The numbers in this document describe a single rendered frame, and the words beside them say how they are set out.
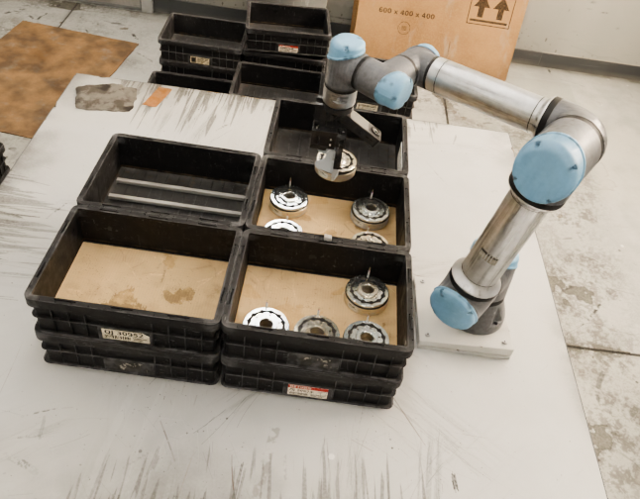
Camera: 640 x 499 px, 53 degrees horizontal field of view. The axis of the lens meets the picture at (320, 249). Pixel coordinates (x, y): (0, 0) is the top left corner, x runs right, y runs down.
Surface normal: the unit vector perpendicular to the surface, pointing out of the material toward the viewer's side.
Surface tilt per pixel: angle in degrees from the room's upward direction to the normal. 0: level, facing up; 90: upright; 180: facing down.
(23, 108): 0
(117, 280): 0
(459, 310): 96
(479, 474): 0
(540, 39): 90
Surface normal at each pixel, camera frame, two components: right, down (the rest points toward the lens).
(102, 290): 0.12, -0.71
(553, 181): -0.58, 0.39
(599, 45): -0.06, 0.69
